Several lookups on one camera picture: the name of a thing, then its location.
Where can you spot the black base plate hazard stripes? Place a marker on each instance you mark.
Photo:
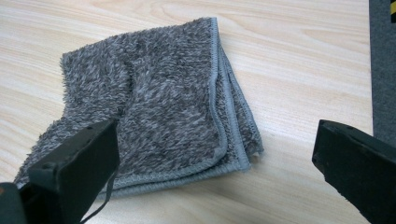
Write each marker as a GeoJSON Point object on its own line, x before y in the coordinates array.
{"type": "Point", "coordinates": [393, 9]}

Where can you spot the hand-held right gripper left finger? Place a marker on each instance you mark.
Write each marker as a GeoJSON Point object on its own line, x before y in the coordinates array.
{"type": "Point", "coordinates": [77, 174]}

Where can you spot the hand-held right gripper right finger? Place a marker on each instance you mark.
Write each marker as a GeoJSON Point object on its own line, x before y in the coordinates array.
{"type": "Point", "coordinates": [361, 168]}

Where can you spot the grey fluffy cloth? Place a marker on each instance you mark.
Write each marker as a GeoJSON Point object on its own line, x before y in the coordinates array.
{"type": "Point", "coordinates": [155, 93]}

